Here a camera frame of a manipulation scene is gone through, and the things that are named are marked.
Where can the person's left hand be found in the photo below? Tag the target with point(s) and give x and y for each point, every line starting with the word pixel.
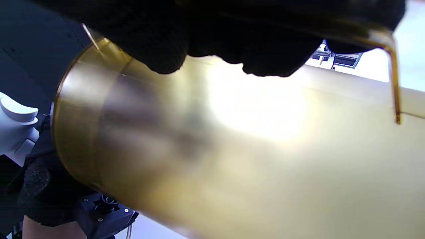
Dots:
pixel 49 186

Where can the person's right hand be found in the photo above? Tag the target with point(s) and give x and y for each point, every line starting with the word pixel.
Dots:
pixel 232 26

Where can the yellow plastic water kettle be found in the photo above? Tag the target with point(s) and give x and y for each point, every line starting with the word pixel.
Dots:
pixel 232 149

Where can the person's left forearm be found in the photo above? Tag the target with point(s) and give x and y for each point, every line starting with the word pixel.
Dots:
pixel 49 232

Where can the black and white left controller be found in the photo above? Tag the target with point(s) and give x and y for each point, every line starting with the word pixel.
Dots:
pixel 15 132

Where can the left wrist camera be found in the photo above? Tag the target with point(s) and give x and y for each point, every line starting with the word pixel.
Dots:
pixel 106 215

